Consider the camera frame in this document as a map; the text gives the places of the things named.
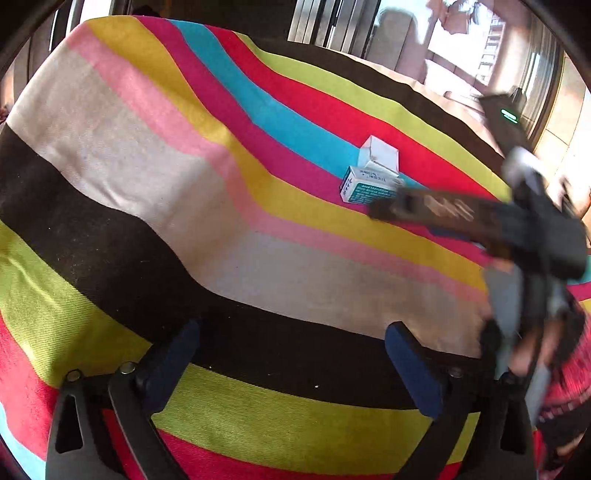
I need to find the small white square box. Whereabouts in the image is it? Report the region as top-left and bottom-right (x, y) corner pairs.
(356, 136), (400, 176)

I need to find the teal white medicine box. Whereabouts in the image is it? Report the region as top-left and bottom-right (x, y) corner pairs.
(339, 166), (405, 205)

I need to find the person right hand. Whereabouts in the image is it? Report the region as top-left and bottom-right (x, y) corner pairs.
(509, 319), (572, 378)

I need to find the striped colourful bed cloth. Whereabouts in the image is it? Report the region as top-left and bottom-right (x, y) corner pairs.
(0, 14), (591, 480)

